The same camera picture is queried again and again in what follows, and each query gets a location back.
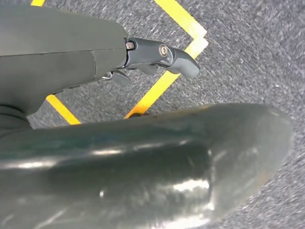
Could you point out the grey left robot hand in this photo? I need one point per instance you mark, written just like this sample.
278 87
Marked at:
71 47

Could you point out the yellow floor tape square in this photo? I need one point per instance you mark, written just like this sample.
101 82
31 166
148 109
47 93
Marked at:
181 17

